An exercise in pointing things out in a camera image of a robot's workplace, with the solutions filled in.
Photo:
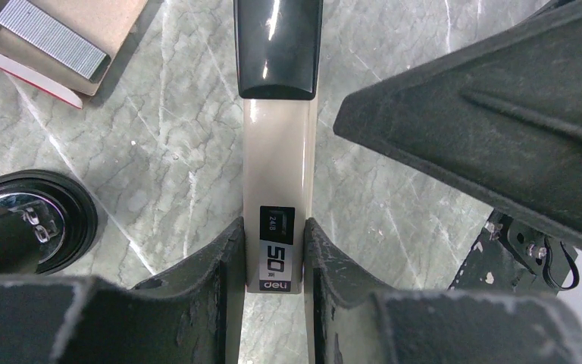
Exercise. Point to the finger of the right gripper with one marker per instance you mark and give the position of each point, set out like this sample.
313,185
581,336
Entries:
500,120

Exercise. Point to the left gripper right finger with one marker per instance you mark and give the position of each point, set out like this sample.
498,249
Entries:
354,317

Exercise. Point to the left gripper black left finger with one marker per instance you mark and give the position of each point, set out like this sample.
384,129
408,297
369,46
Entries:
189,313

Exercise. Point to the beige black stapler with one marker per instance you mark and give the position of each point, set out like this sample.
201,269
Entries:
278,45

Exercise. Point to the brown cardboard staple tray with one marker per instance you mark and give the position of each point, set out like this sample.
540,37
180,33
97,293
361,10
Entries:
107,24

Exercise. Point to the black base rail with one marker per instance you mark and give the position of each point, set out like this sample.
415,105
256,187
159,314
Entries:
511,256

